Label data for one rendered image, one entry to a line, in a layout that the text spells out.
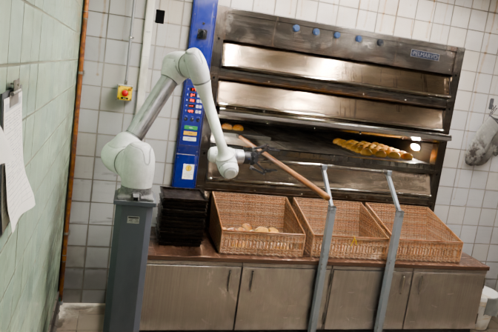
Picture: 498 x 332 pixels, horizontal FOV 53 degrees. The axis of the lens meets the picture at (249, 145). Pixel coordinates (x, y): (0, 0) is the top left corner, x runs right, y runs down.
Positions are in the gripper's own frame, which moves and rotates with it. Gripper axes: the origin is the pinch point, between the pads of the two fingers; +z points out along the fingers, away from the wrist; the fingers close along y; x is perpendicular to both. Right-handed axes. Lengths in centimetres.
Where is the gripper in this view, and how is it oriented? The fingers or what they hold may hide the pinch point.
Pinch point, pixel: (276, 160)
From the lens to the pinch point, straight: 302.6
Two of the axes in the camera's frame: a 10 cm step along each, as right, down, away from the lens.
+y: -1.4, 9.8, 1.4
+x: 2.5, 1.7, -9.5
